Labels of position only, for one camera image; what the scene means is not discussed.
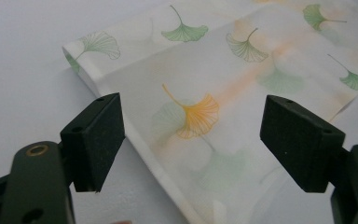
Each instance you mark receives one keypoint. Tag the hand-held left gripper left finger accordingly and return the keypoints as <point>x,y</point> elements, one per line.
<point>91,146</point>

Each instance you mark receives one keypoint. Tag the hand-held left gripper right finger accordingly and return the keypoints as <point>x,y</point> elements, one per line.
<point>298,146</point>

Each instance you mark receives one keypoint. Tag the white leaf-print cloth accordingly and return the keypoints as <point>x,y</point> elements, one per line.
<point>205,77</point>

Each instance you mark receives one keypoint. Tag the light blue table mat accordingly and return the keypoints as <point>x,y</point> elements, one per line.
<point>21,68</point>

